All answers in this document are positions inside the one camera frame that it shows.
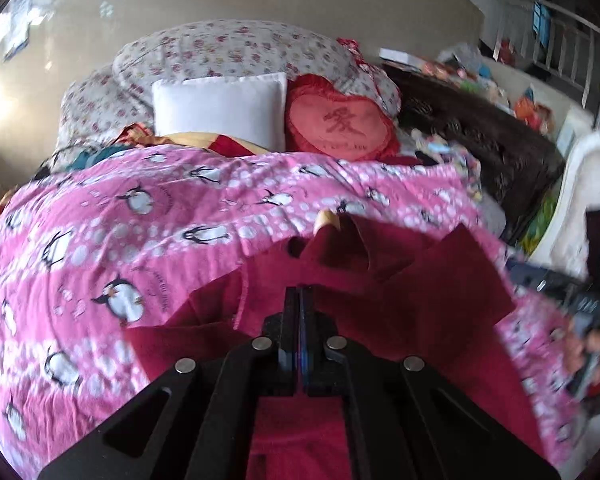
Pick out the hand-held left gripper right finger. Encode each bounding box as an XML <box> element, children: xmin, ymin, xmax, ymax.
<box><xmin>300</xmin><ymin>286</ymin><xmax>564</xmax><ymax>480</ymax></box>

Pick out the pink penguin print blanket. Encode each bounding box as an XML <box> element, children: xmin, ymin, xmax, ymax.
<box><xmin>0</xmin><ymin>142</ymin><xmax>587</xmax><ymax>480</ymax></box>

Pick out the small tan object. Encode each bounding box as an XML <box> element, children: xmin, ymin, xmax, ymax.
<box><xmin>314</xmin><ymin>209</ymin><xmax>342</xmax><ymax>235</ymax></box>

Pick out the dark brown patterned blanket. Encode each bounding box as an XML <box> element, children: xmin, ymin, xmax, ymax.
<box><xmin>382</xmin><ymin>62</ymin><xmax>567</xmax><ymax>242</ymax></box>

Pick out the yellow and red cloth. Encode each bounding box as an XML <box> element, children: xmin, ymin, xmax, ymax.
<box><xmin>114</xmin><ymin>124</ymin><xmax>272</xmax><ymax>157</ymax></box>

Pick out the white pillow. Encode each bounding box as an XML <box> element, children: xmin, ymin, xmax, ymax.
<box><xmin>152</xmin><ymin>72</ymin><xmax>289</xmax><ymax>152</ymax></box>

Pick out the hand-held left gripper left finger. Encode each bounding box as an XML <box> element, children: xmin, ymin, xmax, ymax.
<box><xmin>37</xmin><ymin>286</ymin><xmax>301</xmax><ymax>480</ymax></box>

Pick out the teal cloth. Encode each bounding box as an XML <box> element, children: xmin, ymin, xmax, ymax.
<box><xmin>62</xmin><ymin>144</ymin><xmax>132</xmax><ymax>173</ymax></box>

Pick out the white metal railing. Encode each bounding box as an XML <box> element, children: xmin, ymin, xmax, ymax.
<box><xmin>489</xmin><ymin>0</ymin><xmax>600</xmax><ymax>111</ymax></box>

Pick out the white plastic tub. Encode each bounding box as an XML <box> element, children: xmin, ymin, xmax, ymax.
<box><xmin>529</xmin><ymin>129</ymin><xmax>600</xmax><ymax>282</ymax></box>

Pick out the dark red garment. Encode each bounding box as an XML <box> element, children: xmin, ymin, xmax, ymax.
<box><xmin>124</xmin><ymin>212</ymin><xmax>547</xmax><ymax>480</ymax></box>

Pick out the green printed mat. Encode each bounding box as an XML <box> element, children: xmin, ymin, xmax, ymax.
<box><xmin>519</xmin><ymin>194</ymin><xmax>562</xmax><ymax>257</ymax></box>

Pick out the pile of colourful toys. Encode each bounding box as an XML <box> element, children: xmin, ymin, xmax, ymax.
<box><xmin>429</xmin><ymin>42</ymin><xmax>557</xmax><ymax>128</ymax></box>

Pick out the red heart-shaped cushion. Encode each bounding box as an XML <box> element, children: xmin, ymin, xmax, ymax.
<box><xmin>283</xmin><ymin>73</ymin><xmax>402</xmax><ymax>162</ymax></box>

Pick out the colourful printed small cloth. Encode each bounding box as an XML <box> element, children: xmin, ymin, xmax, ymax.
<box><xmin>411</xmin><ymin>129</ymin><xmax>484</xmax><ymax>202</ymax></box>

